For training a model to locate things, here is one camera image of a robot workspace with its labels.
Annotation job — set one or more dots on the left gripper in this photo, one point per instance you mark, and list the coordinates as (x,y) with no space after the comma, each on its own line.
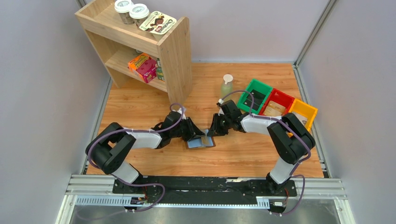
(190,130)

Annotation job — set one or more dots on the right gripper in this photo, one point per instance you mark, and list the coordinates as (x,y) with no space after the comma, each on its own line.
(220,123)

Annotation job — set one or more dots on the brown leather card holder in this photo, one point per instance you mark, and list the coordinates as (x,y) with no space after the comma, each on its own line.
(196,143)

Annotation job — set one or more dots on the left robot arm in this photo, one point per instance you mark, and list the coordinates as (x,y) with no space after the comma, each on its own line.
(109,149)

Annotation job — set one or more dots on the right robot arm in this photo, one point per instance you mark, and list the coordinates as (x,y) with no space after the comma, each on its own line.
(293,142)

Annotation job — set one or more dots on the black card in green bin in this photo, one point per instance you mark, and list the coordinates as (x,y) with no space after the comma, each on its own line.
(256,98)

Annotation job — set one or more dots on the silver card in yellow bin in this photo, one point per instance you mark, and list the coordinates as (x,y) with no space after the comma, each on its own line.
(301,118)

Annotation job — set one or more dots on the green soap bottle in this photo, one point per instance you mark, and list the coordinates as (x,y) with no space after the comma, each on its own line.
(226,86)

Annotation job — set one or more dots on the green plastic bin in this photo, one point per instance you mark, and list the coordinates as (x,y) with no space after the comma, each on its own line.
(258,86)

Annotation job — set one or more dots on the green box on shelf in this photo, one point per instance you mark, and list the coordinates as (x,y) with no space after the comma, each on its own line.
(159,71)

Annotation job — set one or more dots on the red plastic bin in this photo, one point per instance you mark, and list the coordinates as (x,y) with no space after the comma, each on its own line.
(278,97)

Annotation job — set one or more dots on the pink snack box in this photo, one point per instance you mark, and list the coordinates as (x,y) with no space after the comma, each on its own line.
(149,76)

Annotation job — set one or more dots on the yellow plastic bin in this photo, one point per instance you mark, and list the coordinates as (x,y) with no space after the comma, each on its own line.
(306,110)

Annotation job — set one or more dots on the orange snack box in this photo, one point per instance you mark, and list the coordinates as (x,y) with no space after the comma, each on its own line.
(141,64)

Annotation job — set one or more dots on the Chobani yogurt package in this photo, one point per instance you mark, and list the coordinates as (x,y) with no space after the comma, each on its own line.
(158,23)

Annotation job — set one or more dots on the wooden shelf unit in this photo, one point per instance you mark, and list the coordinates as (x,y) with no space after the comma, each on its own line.
(117,43)

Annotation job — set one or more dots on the white lidded cup right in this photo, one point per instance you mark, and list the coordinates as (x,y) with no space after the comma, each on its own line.
(139,13)

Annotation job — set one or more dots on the white lidded cup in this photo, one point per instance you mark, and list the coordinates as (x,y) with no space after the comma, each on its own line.
(139,13)
(122,7)

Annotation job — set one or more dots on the white lidded cup left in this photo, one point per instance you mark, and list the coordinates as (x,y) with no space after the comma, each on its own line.
(122,7)

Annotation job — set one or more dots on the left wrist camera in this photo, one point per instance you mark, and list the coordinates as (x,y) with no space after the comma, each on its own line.
(182,111)

